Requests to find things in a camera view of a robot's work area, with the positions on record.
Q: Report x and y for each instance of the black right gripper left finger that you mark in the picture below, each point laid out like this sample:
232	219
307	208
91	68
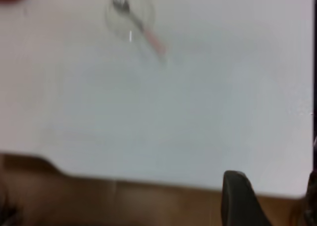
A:
235	201

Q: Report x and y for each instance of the clear glass saucer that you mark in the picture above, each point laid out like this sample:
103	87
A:
119	20

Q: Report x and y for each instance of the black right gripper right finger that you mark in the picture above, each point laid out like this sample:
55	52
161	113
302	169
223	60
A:
312	198

